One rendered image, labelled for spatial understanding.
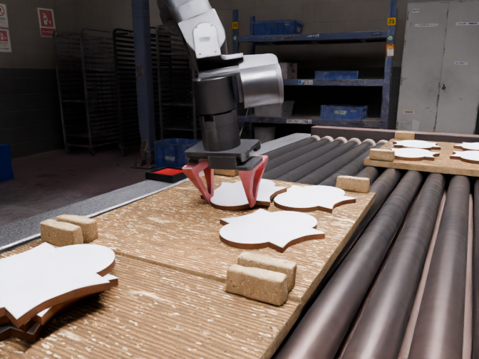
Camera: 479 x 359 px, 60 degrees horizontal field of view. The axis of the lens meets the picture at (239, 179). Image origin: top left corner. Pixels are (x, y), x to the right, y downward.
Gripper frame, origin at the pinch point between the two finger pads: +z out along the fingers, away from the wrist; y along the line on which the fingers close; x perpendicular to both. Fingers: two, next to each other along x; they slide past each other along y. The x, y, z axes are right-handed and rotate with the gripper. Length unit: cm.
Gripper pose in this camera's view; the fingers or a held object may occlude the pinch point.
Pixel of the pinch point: (230, 199)
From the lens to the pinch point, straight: 66.3
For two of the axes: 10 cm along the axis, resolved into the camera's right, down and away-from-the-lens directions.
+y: -8.9, -0.5, 4.5
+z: 1.3, 9.2, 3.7
